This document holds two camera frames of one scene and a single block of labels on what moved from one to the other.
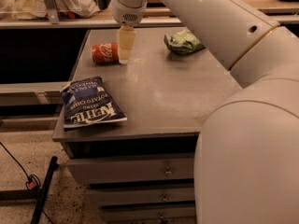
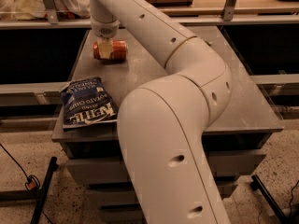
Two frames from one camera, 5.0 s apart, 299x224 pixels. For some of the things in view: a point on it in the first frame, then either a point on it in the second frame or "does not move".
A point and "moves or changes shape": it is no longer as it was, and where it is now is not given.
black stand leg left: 45,190 does not move
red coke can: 106,53 moves or changes shape
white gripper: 128,15 → 105,29
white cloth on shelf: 28,4 does not move
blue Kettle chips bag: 86,103 does not move
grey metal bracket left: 49,3 does not move
